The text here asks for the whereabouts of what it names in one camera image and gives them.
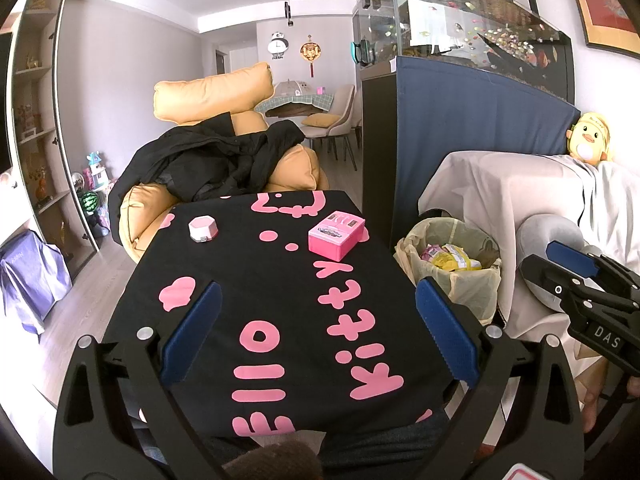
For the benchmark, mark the yellow duck plush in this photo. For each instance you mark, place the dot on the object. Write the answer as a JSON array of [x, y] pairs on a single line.
[[590, 137]]

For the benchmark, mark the black ceiling spotlight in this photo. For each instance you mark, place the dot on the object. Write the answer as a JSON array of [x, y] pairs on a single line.
[[288, 14]]

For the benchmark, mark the dining table with checked cloth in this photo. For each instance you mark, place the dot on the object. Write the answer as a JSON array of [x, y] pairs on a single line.
[[320, 102]]

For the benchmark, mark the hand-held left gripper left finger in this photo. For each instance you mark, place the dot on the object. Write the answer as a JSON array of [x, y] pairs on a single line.
[[190, 332]]

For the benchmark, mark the purple bag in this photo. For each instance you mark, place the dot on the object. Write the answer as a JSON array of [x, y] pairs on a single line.
[[30, 275]]

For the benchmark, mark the blue cloth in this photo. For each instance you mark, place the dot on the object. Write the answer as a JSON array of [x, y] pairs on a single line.
[[465, 125]]

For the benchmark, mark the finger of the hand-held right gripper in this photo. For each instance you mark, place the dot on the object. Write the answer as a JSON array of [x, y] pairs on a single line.
[[542, 272], [570, 258]]

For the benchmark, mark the framed wall picture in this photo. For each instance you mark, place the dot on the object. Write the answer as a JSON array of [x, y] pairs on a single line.
[[610, 5]]

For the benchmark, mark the teal tank device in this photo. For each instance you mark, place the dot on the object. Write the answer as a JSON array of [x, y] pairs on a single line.
[[364, 52]]

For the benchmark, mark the black television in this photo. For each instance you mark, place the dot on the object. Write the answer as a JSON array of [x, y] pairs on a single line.
[[4, 110]]

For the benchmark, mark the person's right hand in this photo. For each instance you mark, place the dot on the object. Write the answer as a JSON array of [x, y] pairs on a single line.
[[595, 407]]

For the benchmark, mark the mesh food cover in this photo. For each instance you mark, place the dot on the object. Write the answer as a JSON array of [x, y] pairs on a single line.
[[289, 89]]

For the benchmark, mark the tall display shelf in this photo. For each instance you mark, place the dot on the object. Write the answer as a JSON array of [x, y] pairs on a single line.
[[35, 110]]

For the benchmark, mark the glass fish tank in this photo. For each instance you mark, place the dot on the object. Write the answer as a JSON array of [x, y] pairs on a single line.
[[450, 25]]

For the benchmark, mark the pile of snack wrappers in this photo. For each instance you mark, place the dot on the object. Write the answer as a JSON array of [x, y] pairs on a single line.
[[450, 260]]

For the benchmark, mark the waste bin with beige liner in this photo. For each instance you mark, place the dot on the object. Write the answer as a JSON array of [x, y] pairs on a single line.
[[470, 295]]

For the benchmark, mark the white sofa sheet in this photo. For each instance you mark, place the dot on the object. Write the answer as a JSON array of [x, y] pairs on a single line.
[[490, 190]]

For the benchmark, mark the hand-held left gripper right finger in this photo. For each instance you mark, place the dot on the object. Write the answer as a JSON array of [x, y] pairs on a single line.
[[447, 332]]

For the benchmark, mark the black jacket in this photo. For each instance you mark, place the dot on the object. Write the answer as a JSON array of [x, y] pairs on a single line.
[[210, 160]]

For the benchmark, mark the watermelon ball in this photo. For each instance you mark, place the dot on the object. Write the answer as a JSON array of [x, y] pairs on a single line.
[[91, 204]]

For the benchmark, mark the grey pillow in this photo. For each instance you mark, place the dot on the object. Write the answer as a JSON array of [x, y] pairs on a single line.
[[545, 232]]

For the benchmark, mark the toy castle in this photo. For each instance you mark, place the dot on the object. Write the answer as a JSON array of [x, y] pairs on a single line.
[[95, 172]]

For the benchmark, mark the yellow leather armchair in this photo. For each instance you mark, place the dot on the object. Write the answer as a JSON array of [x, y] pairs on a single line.
[[215, 92]]

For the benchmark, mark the small pink white box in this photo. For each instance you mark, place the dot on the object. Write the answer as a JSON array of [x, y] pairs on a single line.
[[204, 229]]

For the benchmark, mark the yellow seat cushion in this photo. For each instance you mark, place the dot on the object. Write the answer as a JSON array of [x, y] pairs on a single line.
[[320, 120]]

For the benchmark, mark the black tank cabinet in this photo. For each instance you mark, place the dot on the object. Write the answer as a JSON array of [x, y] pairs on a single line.
[[377, 150]]

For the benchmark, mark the beige dining chair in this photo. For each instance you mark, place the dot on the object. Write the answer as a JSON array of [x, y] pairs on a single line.
[[345, 105]]

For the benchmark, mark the pink toy box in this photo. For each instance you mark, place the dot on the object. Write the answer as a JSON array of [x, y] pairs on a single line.
[[335, 240]]

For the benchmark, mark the panda wall clock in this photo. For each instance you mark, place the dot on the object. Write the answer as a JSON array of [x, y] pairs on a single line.
[[277, 46]]

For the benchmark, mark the brown furry object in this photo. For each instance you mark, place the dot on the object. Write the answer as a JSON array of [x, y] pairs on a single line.
[[270, 462]]

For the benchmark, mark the hanging wall ornament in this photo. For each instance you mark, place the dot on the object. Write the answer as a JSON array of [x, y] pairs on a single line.
[[311, 52]]

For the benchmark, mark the black cloth with pink print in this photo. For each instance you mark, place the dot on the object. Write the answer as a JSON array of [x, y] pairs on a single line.
[[300, 310]]

